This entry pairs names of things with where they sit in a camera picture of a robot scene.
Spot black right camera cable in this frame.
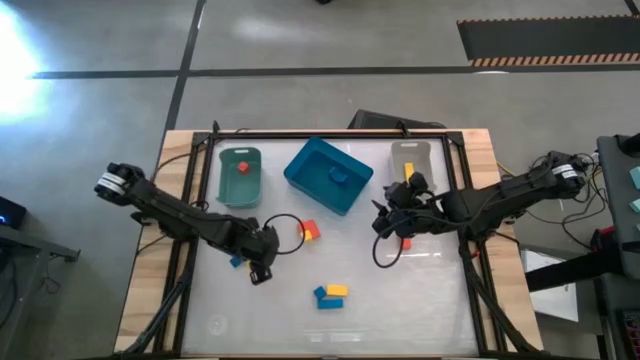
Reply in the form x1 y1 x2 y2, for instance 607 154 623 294
372 219 407 269

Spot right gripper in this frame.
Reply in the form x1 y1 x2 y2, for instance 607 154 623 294
370 171 442 241

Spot black left camera cable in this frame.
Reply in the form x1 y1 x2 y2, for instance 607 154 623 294
262 213 307 255

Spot black stand leg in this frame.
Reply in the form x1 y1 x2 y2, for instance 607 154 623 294
524 243 610 294

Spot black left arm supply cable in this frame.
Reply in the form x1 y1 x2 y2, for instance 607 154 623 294
149 142 209 184

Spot black device with blue light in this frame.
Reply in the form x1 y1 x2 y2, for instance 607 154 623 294
0 195 28 230

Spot white paper sheet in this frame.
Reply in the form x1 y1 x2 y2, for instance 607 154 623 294
519 248 581 324

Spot red clamp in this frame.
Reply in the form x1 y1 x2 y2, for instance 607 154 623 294
591 225 617 252

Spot black striped floor mat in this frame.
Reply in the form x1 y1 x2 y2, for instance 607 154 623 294
456 14 640 69

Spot blue plastic bin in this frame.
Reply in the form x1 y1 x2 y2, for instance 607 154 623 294
283 136 375 217

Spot black camera cable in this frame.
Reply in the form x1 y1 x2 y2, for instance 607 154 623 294
262 213 307 255
372 219 407 269

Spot green plastic bin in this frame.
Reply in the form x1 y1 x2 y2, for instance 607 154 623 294
215 146 264 210

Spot black keyboard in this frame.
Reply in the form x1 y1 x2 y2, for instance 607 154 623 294
617 307 640 360

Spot grey side table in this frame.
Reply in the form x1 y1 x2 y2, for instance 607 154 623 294
0 224 81 346

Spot grey plastic bin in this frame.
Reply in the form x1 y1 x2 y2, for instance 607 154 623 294
389 140 435 194

